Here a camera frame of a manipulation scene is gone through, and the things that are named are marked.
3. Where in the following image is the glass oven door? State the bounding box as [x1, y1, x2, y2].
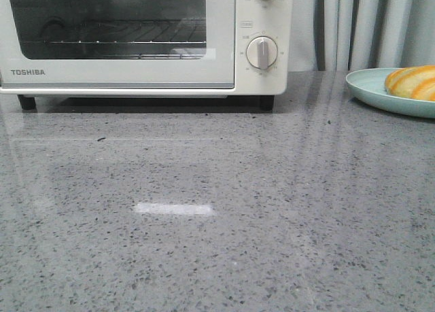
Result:
[1, 0, 236, 88]

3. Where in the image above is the golden croissant bread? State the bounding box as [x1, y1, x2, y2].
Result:
[384, 65, 434, 101]

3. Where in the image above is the white Toshiba toaster oven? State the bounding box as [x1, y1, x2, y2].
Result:
[1, 0, 292, 110]

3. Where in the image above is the lower white timer knob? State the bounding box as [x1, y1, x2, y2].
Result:
[246, 37, 278, 70]

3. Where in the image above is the light green plate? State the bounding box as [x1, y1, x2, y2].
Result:
[345, 68, 434, 119]

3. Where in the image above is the grey pleated curtain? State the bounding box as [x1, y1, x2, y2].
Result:
[287, 0, 434, 71]

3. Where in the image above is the metal wire oven rack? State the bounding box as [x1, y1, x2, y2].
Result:
[19, 19, 207, 60]

